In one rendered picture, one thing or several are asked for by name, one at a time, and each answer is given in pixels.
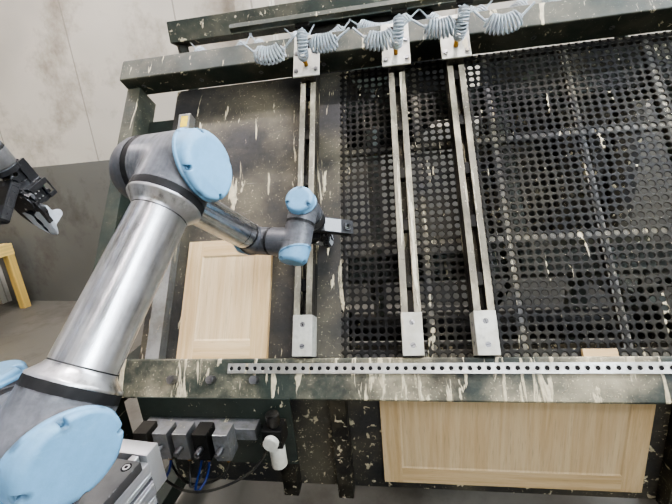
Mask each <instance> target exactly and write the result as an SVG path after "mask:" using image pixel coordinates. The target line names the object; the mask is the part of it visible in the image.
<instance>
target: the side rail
mask: <svg viewBox="0 0 672 504"><path fill-rule="evenodd" d="M155 107H156V104H155V103H154V102H153V101H152V100H151V99H150V98H149V97H148V96H147V94H146V93H145V92H144V91H143V90H142V89H141V88H134V89H128V91H127V97H126V102H125V107H124V112H123V117H122V122H121V128H120V133H119V138H118V143H117V145H118V144H119V143H120V142H122V141H123V140H125V139H127V138H129V137H132V136H136V135H145V134H148V130H149V124H150V122H153V120H154V113H155ZM129 204H130V200H129V199H128V198H126V197H125V196H124V195H122V194H121V193H120V192H119V191H118V190H117V189H116V187H115V186H114V184H113V183H112V180H110V185H109V190H108V195H107V200H106V206H105V211H104V216H103V221H102V226H101V231H100V237H99V242H98V247H97V252H96V257H95V263H94V268H93V271H94V269H95V267H96V265H97V263H98V262H99V260H100V258H101V256H102V254H103V252H104V251H105V249H106V247H107V245H108V243H109V241H110V239H111V238H112V236H113V234H114V232H115V230H116V228H117V227H118V225H119V223H120V221H121V219H122V217H123V215H124V214H125V212H126V210H127V208H128V206H129Z"/></svg>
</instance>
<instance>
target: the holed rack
mask: <svg viewBox="0 0 672 504"><path fill-rule="evenodd" d="M227 374H672V362H503V363H228V370H227Z"/></svg>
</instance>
